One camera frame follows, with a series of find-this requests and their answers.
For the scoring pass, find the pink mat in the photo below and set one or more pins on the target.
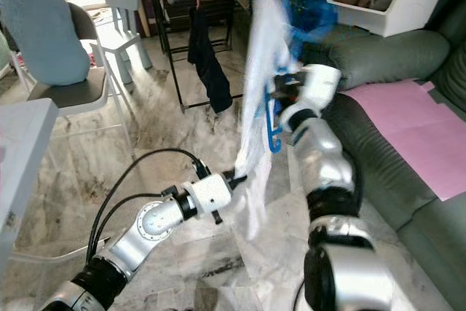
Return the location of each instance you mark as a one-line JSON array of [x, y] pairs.
[[415, 129]]

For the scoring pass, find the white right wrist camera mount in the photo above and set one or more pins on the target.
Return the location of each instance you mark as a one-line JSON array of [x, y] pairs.
[[319, 85]]

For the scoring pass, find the blue bag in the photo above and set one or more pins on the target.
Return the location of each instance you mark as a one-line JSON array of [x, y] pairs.
[[317, 9]]

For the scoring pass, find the pale blue child chair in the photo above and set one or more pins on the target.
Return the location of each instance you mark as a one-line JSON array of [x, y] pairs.
[[120, 1]]

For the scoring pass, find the white folding table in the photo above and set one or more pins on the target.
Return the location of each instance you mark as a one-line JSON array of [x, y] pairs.
[[22, 180]]

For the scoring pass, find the grey chair with blue cushion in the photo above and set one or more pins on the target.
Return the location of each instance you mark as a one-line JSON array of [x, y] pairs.
[[44, 34]]

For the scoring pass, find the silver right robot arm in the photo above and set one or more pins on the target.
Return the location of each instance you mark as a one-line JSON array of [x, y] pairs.
[[324, 158]]

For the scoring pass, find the grey green sofa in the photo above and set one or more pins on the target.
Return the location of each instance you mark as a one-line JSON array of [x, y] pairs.
[[386, 56]]

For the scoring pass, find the blue clothes hanger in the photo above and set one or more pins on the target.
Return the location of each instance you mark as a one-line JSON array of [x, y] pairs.
[[273, 140]]

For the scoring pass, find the white garment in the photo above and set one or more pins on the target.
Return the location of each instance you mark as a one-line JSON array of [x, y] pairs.
[[266, 41]]

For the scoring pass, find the dark navy garment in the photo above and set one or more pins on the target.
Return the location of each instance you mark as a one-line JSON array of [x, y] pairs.
[[211, 71]]

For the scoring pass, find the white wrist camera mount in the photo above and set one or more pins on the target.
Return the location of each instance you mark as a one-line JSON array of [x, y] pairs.
[[319, 85], [211, 194]]

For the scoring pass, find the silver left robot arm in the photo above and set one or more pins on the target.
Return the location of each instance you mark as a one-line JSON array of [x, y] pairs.
[[153, 223]]

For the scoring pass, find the white storage bin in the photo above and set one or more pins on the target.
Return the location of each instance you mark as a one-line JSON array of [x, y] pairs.
[[415, 5]]

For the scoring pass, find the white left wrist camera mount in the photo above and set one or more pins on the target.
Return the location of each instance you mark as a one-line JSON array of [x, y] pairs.
[[211, 194]]

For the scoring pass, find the pink clothes hanger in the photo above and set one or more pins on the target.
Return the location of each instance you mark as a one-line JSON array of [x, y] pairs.
[[198, 1]]

